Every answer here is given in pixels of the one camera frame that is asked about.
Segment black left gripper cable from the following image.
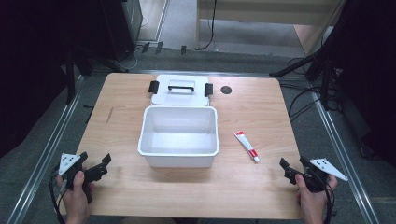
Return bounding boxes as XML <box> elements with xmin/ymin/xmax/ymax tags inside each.
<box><xmin>49</xmin><ymin>172</ymin><xmax>68</xmax><ymax>224</ymax></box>

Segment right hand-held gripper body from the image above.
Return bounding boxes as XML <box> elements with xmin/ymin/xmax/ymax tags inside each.
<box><xmin>283</xmin><ymin>157</ymin><xmax>349</xmax><ymax>194</ymax></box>

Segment white lid with black handle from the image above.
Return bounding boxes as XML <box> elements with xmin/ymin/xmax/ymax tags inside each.
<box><xmin>148</xmin><ymin>74</ymin><xmax>215</xmax><ymax>107</ymax></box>

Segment person's left hand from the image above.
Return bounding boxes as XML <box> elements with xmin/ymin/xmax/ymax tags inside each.
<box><xmin>56</xmin><ymin>170</ymin><xmax>96</xmax><ymax>224</ymax></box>

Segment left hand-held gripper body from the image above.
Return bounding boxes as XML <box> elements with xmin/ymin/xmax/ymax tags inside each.
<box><xmin>58</xmin><ymin>152</ymin><xmax>109</xmax><ymax>204</ymax></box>

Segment person's right hand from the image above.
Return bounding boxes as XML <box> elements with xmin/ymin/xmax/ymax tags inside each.
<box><xmin>294</xmin><ymin>173</ymin><xmax>339</xmax><ymax>224</ymax></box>

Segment black tripod stand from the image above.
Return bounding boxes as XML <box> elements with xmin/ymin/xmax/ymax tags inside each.
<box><xmin>64</xmin><ymin>45</ymin><xmax>94</xmax><ymax>105</ymax></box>

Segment dark cabinet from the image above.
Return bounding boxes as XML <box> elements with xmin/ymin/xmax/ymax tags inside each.
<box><xmin>101</xmin><ymin>0</ymin><xmax>145</xmax><ymax>62</ymax></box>

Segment black floor cables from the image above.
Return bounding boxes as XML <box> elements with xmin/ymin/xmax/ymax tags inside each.
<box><xmin>278</xmin><ymin>81</ymin><xmax>340</xmax><ymax>123</ymax></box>

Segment light wooden furniture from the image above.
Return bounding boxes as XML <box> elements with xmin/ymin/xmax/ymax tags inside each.
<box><xmin>195</xmin><ymin>0</ymin><xmax>345</xmax><ymax>56</ymax></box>

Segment black metal stand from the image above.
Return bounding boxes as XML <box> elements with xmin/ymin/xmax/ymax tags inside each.
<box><xmin>268</xmin><ymin>36</ymin><xmax>339</xmax><ymax>110</ymax></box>

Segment aluminium floor rail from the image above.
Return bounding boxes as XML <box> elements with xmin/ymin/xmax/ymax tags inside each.
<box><xmin>5</xmin><ymin>74</ymin><xmax>86</xmax><ymax>224</ymax></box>
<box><xmin>309</xmin><ymin>90</ymin><xmax>381</xmax><ymax>224</ymax></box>

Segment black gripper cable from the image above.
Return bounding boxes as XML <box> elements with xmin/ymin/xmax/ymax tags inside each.
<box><xmin>49</xmin><ymin>172</ymin><xmax>68</xmax><ymax>224</ymax></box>
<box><xmin>322</xmin><ymin>182</ymin><xmax>336</xmax><ymax>224</ymax></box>

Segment black hanging cable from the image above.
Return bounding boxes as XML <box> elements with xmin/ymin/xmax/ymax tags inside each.
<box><xmin>200</xmin><ymin>0</ymin><xmax>218</xmax><ymax>51</ymax></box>

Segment white plastic storage box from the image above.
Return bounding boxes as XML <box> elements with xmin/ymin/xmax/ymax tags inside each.
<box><xmin>137</xmin><ymin>105</ymin><xmax>220</xmax><ymax>169</ymax></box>

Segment white floor cable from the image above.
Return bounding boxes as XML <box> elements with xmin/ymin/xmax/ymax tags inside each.
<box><xmin>114</xmin><ymin>46</ymin><xmax>140</xmax><ymax>71</ymax></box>

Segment white and red ointment tube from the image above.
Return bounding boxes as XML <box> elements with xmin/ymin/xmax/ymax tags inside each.
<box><xmin>233</xmin><ymin>130</ymin><xmax>262</xmax><ymax>164</ymax></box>

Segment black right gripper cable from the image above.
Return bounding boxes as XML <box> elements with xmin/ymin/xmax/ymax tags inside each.
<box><xmin>322</xmin><ymin>182</ymin><xmax>336</xmax><ymax>224</ymax></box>

